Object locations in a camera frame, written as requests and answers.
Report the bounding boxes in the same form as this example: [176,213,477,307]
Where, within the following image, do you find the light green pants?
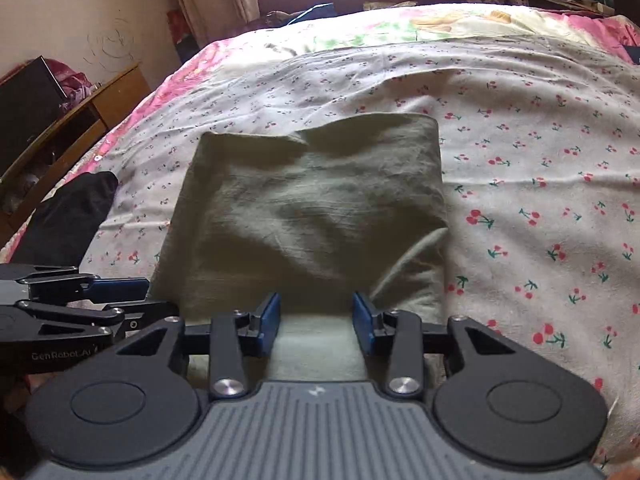
[147,112,451,383]

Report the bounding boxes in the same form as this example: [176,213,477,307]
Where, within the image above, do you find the pink floral quilt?
[565,12,640,66]

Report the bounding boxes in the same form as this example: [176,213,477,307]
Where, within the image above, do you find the black screen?
[0,57,68,176]

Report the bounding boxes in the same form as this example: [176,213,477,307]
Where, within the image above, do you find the pink patterned cloth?
[47,59,93,97]

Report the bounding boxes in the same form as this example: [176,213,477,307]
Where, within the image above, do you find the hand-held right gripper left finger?
[115,292,282,401]

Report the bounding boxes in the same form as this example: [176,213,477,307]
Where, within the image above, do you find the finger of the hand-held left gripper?
[0,262,151,306]
[15,300,180,346]

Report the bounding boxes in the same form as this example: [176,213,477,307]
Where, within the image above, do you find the pink flowered bed sheet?
[0,40,216,256]

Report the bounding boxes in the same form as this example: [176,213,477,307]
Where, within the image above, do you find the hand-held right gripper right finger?
[351,291,523,398]

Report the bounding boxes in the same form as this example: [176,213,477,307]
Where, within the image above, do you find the cherry print bed sheet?
[80,35,640,471]

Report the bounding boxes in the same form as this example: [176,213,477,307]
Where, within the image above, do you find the wooden cabinet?
[0,62,151,248]

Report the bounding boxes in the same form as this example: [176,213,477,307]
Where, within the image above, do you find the blue bag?
[287,2,336,26]

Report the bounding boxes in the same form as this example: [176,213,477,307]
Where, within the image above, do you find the cartoon print blanket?
[260,4,576,56]

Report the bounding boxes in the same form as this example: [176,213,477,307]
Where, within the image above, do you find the black cloth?
[22,171,119,267]

